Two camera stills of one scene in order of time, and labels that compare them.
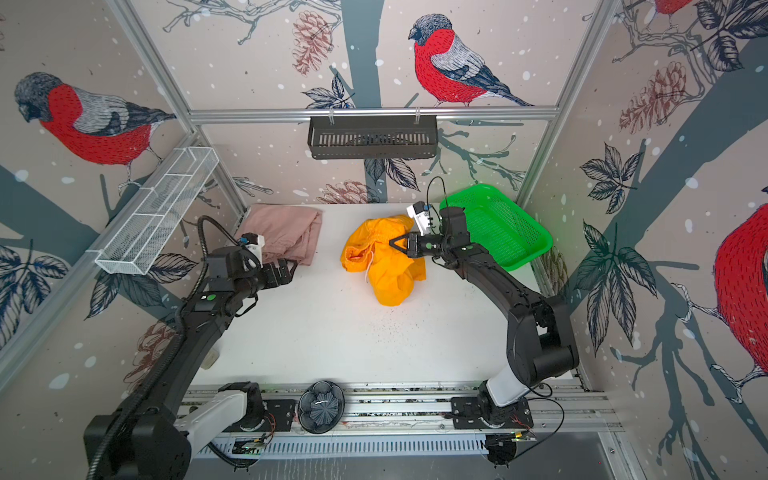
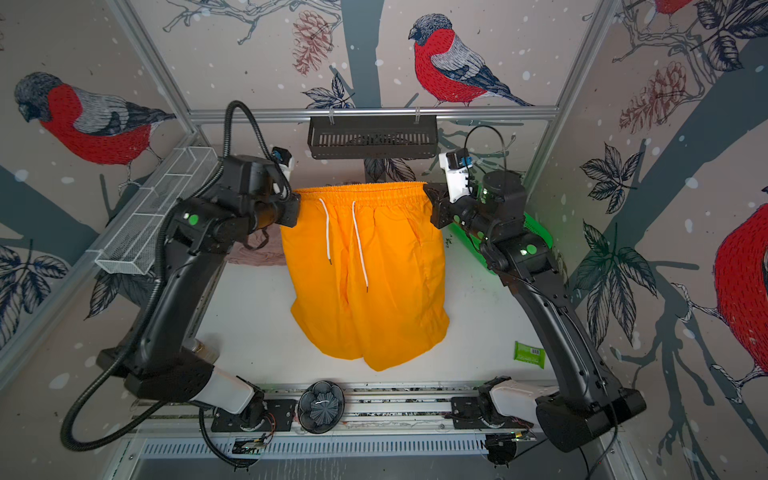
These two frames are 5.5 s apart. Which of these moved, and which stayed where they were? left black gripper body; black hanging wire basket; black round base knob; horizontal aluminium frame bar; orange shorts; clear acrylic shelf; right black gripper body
Moved: orange shorts; left black gripper body; right black gripper body
Stayed: clear acrylic shelf; black round base knob; black hanging wire basket; horizontal aluminium frame bar
